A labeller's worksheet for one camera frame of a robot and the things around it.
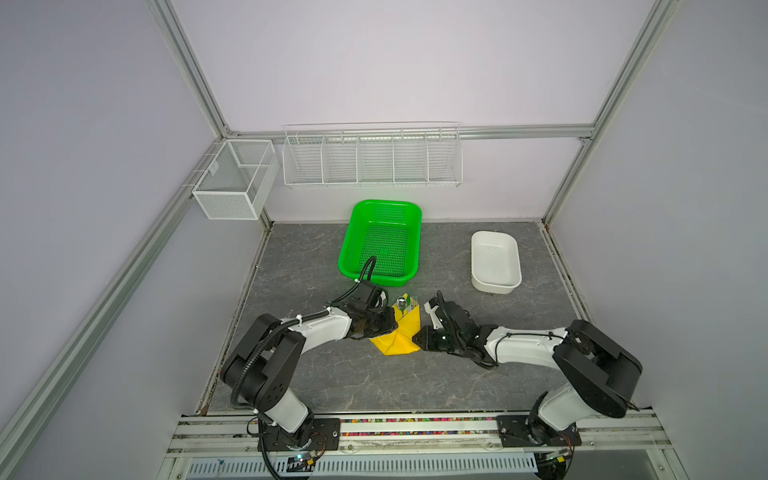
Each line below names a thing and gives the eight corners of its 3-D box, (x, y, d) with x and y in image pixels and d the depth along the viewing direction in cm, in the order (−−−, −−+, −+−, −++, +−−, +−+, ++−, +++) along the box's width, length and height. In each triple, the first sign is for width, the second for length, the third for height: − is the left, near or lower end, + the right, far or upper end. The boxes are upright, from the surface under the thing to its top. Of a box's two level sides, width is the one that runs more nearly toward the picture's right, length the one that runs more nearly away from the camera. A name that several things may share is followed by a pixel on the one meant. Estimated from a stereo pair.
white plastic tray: (471, 294, 102) (475, 284, 97) (462, 242, 117) (465, 231, 112) (524, 294, 102) (530, 284, 97) (508, 242, 117) (513, 231, 112)
